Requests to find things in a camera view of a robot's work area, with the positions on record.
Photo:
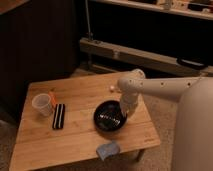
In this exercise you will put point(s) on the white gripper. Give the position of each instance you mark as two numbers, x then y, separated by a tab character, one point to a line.
128	103

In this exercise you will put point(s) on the black ceramic bowl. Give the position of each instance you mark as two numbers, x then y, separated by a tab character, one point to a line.
108	117

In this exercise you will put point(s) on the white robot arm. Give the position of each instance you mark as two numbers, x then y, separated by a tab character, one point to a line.
193	139

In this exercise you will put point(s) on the blue sponge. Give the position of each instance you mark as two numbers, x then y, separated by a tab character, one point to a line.
106	150

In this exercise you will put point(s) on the long wooden beam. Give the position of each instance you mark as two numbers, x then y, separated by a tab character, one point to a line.
140	57

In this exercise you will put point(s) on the wooden table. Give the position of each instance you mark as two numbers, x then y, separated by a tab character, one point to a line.
38	145

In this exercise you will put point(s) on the black striped rectangular block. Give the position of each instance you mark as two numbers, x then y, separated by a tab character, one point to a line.
58	119

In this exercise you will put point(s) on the orange carrot toy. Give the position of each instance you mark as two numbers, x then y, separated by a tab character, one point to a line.
53	99

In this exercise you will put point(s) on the metal pole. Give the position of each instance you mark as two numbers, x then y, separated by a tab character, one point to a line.
90	34

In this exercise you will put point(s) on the clear plastic cup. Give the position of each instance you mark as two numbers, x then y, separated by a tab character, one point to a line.
42	103

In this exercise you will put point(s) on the upper wooden shelf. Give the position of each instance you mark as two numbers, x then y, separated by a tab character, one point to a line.
176	7

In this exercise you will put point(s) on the black handle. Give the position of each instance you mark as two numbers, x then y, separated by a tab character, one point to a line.
190	64

